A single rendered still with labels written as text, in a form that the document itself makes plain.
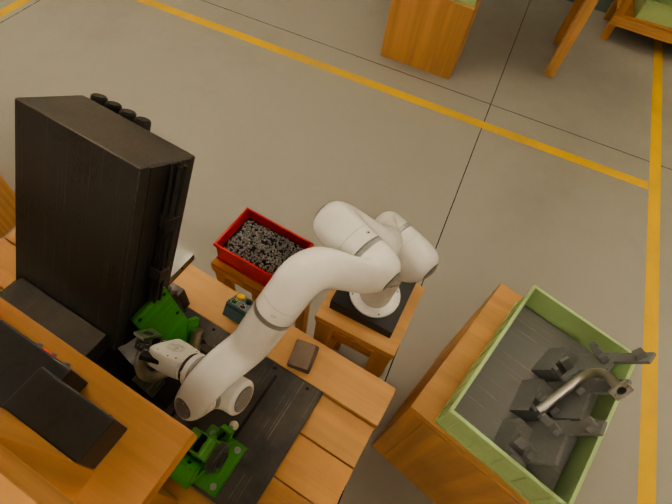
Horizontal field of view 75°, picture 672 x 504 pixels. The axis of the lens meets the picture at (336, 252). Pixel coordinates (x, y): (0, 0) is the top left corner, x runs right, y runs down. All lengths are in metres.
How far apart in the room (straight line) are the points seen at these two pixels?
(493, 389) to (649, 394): 1.59
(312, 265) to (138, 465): 0.43
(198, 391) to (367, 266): 0.42
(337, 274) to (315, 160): 2.47
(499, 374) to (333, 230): 1.00
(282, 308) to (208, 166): 2.47
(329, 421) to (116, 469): 0.80
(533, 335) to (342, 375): 0.76
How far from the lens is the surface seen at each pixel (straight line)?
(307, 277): 0.82
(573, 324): 1.88
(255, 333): 0.90
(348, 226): 0.92
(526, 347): 1.82
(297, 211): 2.96
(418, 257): 1.26
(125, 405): 0.86
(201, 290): 1.64
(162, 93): 3.88
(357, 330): 1.63
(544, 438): 1.59
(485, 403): 1.67
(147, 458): 0.83
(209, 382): 0.96
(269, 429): 1.46
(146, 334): 1.25
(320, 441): 1.48
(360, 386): 1.51
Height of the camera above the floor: 2.33
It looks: 57 degrees down
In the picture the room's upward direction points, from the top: 11 degrees clockwise
